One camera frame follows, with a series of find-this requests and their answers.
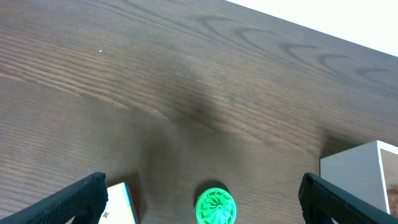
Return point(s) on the white cardboard box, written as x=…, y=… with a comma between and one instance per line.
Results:
x=368, y=171

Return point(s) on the colourful puzzle cube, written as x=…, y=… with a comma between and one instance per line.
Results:
x=119, y=208

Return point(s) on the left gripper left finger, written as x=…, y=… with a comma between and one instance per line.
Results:
x=81, y=202

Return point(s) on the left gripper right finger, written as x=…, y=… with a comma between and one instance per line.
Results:
x=323, y=202

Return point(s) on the green round plastic toy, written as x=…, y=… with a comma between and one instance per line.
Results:
x=215, y=206

